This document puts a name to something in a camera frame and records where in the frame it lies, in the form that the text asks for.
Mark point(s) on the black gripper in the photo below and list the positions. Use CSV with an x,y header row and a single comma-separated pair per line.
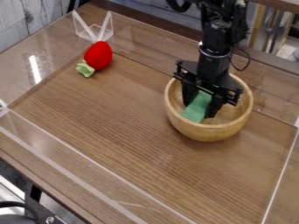
x,y
196,80

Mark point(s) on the green rectangular block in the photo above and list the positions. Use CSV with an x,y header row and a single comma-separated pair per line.
x,y
195,110

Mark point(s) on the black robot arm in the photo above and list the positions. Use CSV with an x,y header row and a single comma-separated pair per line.
x,y
224,28

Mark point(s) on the red plush strawberry toy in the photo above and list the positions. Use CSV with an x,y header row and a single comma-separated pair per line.
x,y
96,59

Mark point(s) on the clear acrylic front barrier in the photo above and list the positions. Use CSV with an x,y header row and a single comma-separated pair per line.
x,y
99,196

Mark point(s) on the gold metal chair frame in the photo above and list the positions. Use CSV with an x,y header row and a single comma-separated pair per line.
x,y
270,25

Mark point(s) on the clear acrylic corner bracket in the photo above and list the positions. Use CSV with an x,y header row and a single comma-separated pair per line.
x,y
95,32

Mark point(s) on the black table leg bracket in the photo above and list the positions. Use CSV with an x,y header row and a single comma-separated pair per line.
x,y
44,216

